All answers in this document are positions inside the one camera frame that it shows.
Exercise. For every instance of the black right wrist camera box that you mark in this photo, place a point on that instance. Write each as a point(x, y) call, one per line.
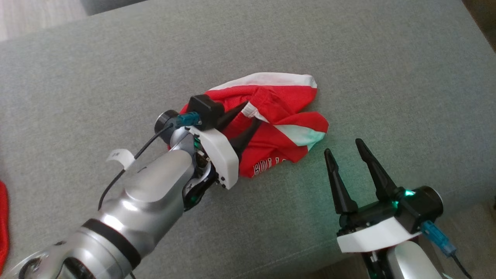
point(420, 207)

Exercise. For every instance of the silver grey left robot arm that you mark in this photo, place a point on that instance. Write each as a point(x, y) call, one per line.
point(147, 193)

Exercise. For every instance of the blue right camera connector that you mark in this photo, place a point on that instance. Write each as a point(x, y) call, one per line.
point(438, 237)

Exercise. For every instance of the large grey fabric seat cushion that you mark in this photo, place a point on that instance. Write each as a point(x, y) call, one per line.
point(116, 77)

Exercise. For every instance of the red and white jersey garment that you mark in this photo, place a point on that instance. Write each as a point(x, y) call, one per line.
point(279, 104)

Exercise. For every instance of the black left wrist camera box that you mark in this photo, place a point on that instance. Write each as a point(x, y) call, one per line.
point(205, 110)

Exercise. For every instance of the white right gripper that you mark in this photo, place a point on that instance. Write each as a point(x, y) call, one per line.
point(372, 232)

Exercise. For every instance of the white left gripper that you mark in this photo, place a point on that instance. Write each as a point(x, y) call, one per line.
point(223, 159)

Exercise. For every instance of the crumpled red garment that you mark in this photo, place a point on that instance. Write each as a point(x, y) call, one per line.
point(3, 217)

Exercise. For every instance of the teal left camera connector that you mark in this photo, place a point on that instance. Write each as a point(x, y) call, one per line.
point(188, 119)

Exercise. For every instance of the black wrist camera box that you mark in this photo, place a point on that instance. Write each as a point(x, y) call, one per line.
point(205, 110)
point(420, 207)

